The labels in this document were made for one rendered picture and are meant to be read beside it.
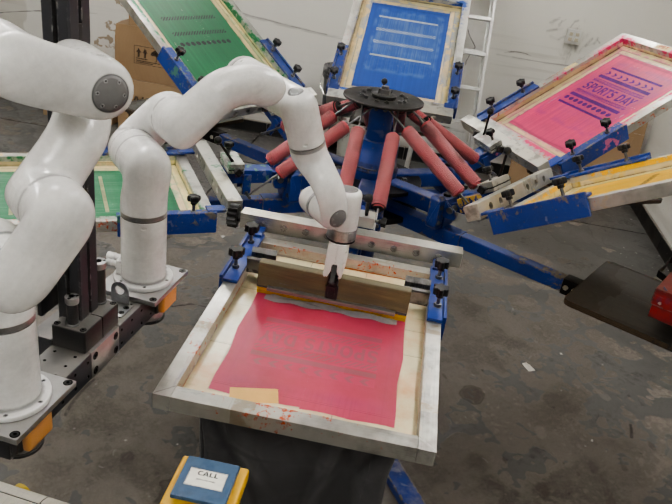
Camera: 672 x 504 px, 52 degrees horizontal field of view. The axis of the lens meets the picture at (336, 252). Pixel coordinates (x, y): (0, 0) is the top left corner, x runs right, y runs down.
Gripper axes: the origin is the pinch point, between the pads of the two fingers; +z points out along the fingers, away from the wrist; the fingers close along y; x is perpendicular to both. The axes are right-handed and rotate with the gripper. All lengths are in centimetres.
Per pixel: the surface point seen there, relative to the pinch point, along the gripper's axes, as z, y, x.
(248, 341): 5.9, 22.9, -16.2
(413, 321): 5.5, -0.8, 22.7
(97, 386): 102, -59, -96
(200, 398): 3, 51, -19
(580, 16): -39, -421, 121
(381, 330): 5.6, 6.6, 14.7
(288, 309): 5.8, 5.3, -10.2
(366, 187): -1, -75, 0
